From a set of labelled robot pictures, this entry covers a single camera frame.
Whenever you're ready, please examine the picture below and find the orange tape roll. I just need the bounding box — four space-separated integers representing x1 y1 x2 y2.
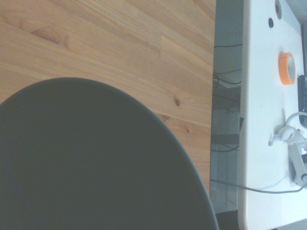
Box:
278 52 296 86

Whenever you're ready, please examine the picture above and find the black floor cable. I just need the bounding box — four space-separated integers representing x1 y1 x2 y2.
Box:
213 43 242 49
212 69 242 90

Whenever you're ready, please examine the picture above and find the grey thin cable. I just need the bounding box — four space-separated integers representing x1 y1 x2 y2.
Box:
210 178 307 194

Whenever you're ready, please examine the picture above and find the dark green round plate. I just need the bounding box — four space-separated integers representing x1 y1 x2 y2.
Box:
0 77 220 230

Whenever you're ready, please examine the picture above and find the black flat device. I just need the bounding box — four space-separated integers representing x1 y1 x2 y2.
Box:
297 74 307 127

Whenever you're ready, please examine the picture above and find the white side table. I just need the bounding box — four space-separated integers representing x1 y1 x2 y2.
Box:
236 0 307 230

